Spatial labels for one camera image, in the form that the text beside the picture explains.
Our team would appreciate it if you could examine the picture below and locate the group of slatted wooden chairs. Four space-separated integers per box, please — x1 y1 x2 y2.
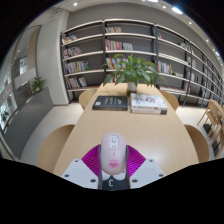
196 98 224 158

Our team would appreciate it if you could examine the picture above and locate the white book with red lettering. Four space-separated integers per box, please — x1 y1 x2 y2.
130 107 168 116

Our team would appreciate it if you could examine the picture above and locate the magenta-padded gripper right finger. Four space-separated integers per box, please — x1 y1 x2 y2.
125 144 167 189

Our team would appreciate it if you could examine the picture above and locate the white illustrated book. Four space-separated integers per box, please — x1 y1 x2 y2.
129 92 169 111

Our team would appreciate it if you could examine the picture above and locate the pink computer mouse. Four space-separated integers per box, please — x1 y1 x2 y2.
99 132 128 175

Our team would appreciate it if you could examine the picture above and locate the green potted table plant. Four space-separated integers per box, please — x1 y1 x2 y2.
102 53 168 93

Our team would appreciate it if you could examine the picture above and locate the black book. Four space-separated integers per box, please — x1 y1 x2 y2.
92 95 129 112

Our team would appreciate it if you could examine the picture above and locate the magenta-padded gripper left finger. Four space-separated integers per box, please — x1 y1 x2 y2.
61 143 103 190

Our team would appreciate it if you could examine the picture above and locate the grey wall shelf unit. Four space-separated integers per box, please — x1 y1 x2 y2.
59 18 224 108

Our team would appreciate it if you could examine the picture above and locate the green potted floor plant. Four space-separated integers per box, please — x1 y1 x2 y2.
0 110 11 123
30 76 48 95

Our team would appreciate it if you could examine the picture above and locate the dark cartoon-face mouse pad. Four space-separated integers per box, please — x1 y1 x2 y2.
99 169 130 191

